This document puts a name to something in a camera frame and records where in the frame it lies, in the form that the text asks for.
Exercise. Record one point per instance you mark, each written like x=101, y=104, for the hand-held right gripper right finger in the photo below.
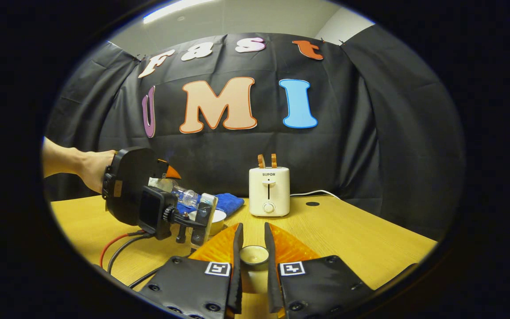
x=317, y=283

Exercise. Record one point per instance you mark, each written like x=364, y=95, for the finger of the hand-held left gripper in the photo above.
x=171, y=172
x=205, y=219

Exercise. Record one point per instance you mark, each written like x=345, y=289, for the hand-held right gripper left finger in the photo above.
x=193, y=283

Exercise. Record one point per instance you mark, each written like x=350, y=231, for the yellow ceramic teacup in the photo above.
x=219, y=218

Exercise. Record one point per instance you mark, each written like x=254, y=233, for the clear plastic water bottle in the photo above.
x=186, y=196

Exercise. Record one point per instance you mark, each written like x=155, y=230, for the yellow ceramic teacup lid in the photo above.
x=254, y=254

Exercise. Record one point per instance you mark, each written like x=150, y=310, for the blue towel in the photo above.
x=230, y=203

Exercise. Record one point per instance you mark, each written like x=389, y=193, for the white toaster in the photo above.
x=269, y=190

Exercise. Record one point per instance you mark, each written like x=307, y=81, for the black backdrop cloth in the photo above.
x=348, y=133

